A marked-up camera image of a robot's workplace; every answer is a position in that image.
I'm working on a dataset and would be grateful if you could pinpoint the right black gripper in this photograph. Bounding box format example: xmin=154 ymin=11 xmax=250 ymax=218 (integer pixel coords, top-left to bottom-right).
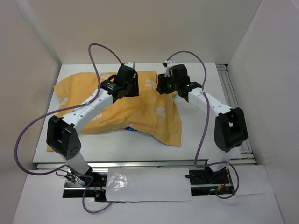
xmin=156 ymin=71 xmax=180 ymax=95

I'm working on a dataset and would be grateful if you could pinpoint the orange pillowcase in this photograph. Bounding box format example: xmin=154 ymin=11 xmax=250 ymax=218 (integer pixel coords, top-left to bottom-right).
xmin=54 ymin=71 xmax=182 ymax=146

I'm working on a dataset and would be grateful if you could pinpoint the aluminium mounting rail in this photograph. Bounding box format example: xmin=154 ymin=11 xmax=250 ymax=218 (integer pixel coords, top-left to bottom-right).
xmin=36 ymin=160 xmax=211 ymax=189

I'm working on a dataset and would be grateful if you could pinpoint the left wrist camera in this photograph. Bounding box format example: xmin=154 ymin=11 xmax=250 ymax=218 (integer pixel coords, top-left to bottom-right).
xmin=124 ymin=61 xmax=135 ymax=69

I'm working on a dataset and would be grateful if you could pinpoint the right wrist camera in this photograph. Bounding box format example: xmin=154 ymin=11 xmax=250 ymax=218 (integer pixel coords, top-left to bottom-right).
xmin=162 ymin=60 xmax=175 ymax=77

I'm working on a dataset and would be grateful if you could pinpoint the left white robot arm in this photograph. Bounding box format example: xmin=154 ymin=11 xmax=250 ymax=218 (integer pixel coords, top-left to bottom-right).
xmin=46 ymin=62 xmax=139 ymax=186

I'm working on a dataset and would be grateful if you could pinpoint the white cover plate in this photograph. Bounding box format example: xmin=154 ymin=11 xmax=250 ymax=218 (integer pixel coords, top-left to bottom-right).
xmin=106 ymin=168 xmax=192 ymax=202

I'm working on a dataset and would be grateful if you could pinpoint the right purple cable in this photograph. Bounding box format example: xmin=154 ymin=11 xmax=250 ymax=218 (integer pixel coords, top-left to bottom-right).
xmin=167 ymin=50 xmax=240 ymax=199

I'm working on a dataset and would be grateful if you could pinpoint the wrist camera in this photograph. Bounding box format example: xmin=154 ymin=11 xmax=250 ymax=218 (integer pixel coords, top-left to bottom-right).
xmin=124 ymin=61 xmax=135 ymax=69
xmin=162 ymin=60 xmax=175 ymax=77

